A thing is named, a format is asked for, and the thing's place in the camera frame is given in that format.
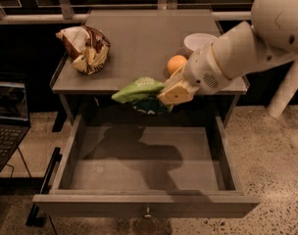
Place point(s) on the white bowl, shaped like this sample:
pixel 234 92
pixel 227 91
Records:
pixel 196 40

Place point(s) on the orange fruit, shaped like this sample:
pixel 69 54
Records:
pixel 175 62

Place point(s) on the grey cabinet table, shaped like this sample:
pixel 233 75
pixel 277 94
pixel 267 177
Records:
pixel 141 43

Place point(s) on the green rice chip bag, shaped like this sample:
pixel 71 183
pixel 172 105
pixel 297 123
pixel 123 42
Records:
pixel 141 94

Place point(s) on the black laptop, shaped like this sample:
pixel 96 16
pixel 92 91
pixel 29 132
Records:
pixel 14 115

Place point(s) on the open grey top drawer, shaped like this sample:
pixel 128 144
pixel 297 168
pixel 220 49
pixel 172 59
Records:
pixel 128 170

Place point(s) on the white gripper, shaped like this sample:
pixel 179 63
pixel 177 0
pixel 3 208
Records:
pixel 203 70

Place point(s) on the brown yellow chip bag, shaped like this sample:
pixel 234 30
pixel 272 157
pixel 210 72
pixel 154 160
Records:
pixel 87 47

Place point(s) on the black laptop stand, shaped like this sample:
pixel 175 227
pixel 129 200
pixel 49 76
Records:
pixel 23 175

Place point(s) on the metal railing frame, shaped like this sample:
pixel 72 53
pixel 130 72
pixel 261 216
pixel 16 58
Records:
pixel 90 7

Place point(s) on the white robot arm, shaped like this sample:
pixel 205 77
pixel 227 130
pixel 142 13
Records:
pixel 269 40

